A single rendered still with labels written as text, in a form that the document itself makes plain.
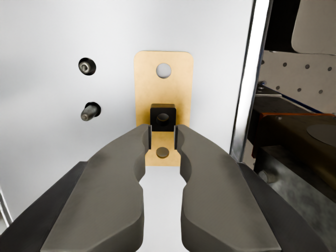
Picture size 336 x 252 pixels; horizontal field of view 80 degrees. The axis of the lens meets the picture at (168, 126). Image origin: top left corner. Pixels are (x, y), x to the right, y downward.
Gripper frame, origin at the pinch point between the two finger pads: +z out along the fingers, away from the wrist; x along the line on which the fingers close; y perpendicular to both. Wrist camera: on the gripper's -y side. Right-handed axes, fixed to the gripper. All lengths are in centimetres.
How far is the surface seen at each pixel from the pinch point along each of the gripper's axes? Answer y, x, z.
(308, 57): 1.1, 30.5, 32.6
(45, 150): 3.5, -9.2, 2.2
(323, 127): 3.0, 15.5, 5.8
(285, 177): 4.4, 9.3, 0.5
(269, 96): 5.0, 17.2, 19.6
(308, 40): -4.7, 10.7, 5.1
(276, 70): 3.9, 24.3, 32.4
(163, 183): 6.5, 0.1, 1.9
